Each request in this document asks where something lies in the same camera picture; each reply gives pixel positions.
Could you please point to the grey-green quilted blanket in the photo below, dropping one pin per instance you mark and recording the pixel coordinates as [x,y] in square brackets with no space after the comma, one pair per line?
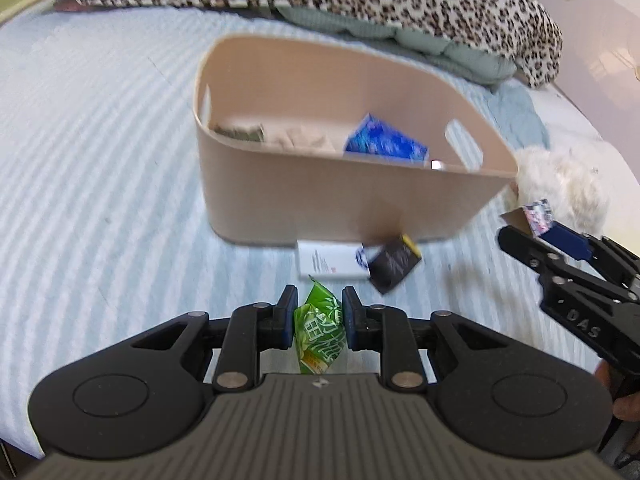
[425,42]

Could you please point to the white fluffy plush toy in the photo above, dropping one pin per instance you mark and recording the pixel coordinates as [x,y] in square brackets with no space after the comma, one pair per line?
[562,187]

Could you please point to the olive green packet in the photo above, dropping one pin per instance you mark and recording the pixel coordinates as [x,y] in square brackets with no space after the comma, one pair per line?
[242,132]

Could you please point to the small colourful printed packet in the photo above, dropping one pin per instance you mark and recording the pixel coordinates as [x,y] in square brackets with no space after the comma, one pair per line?
[539,216]

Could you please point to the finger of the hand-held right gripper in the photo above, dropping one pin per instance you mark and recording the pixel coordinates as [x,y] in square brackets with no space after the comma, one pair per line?
[532,252]
[567,240]

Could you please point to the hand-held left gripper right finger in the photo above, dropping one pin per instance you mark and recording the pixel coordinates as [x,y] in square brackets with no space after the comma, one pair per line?
[351,321]

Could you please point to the blue quilted mat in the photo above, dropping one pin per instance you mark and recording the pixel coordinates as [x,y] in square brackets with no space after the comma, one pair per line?
[522,115]

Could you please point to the green snack packet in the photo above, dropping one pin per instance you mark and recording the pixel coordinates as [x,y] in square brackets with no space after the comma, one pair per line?
[318,331]

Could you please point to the pink cloth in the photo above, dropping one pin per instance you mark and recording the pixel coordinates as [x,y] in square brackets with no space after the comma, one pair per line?
[72,6]

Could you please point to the beige crumpled cloth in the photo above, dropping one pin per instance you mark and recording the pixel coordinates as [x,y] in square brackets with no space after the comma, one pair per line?
[300,140]

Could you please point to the black packet with yellow edge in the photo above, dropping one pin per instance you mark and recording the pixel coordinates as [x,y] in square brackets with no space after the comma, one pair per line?
[394,262]

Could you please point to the beige storage basket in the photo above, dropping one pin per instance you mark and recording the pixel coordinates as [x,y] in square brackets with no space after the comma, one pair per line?
[320,195]

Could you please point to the yellow wooden bed rail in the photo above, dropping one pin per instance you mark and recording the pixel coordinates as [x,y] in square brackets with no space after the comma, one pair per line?
[20,5]

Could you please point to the person's right hand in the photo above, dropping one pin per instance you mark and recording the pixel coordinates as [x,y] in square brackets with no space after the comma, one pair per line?
[626,406]

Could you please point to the white flat box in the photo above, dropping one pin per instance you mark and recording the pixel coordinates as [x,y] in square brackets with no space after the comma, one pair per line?
[327,259]

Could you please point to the light blue striped bed sheet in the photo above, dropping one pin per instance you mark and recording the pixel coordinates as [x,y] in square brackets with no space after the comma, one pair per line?
[100,160]

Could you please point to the blue patterned packet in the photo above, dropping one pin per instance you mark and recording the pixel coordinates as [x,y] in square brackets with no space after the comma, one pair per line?
[382,141]

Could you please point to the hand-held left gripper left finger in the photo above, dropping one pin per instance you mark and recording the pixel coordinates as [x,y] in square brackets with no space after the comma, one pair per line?
[286,321]

